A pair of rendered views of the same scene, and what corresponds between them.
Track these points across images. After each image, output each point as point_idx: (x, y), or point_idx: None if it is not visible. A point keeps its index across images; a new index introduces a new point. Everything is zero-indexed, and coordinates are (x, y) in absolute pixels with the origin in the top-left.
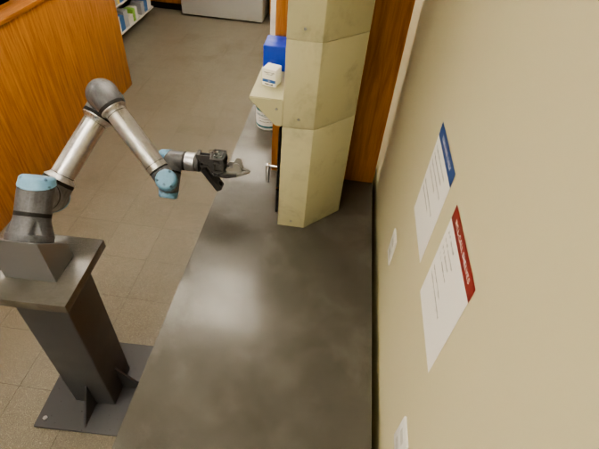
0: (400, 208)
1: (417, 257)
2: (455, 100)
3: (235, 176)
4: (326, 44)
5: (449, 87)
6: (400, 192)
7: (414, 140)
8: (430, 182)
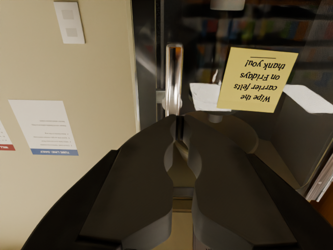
0: (97, 65)
1: (15, 95)
2: (74, 167)
3: (112, 156)
4: None
5: (91, 166)
6: (116, 69)
7: (130, 116)
8: (56, 131)
